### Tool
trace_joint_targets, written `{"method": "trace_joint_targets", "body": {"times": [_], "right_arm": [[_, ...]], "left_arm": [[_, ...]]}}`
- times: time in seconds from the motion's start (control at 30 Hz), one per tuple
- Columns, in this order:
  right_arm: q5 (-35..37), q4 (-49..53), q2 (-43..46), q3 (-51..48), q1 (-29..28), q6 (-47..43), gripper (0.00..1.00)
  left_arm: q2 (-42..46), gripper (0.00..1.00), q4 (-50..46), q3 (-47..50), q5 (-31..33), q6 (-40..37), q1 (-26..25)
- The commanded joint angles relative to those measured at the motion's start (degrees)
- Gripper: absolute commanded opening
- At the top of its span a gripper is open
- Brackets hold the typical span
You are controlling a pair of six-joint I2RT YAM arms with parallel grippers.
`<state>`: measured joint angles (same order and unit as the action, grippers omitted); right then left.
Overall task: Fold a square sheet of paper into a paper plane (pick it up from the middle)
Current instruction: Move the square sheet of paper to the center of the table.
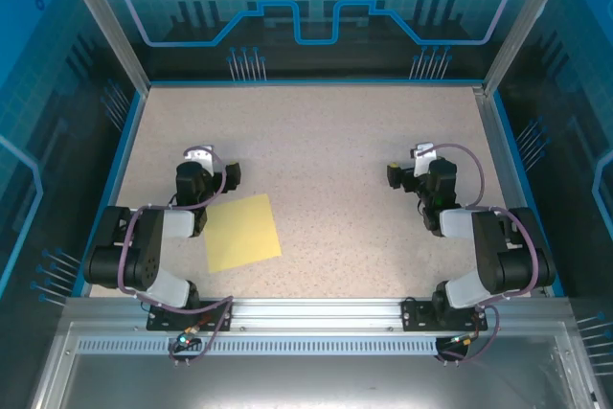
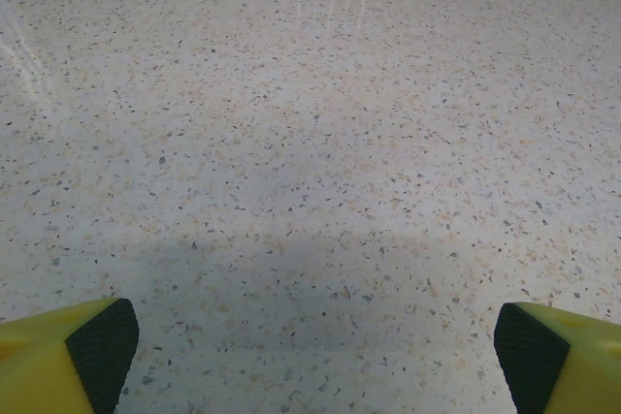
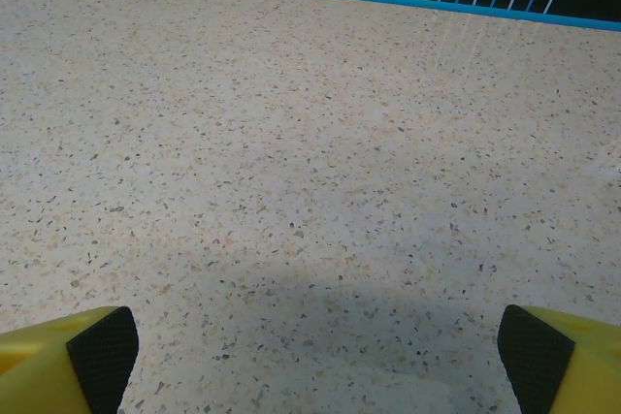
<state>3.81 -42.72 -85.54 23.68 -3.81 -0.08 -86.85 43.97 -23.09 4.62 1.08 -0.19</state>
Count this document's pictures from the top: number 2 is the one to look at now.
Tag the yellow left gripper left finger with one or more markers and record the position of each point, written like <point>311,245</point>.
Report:
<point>34,365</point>

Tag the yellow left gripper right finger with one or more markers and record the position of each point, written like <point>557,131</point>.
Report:
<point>587,370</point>

